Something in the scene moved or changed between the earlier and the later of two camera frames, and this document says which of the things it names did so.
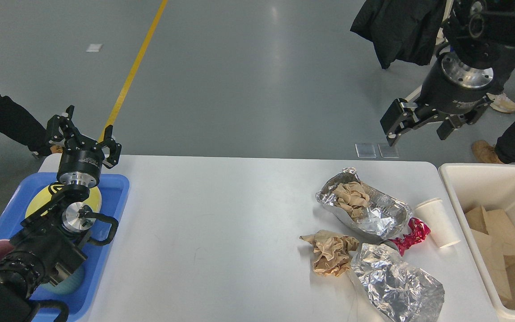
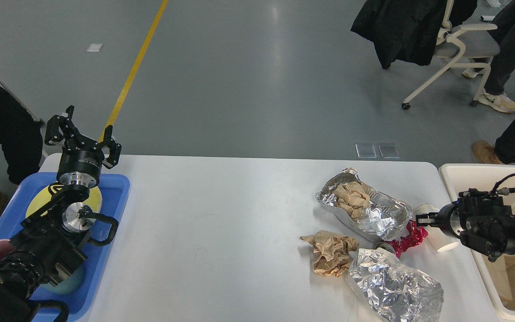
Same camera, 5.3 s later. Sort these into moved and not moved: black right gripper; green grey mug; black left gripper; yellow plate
Moved: black right gripper
Not moved: green grey mug; yellow plate; black left gripper
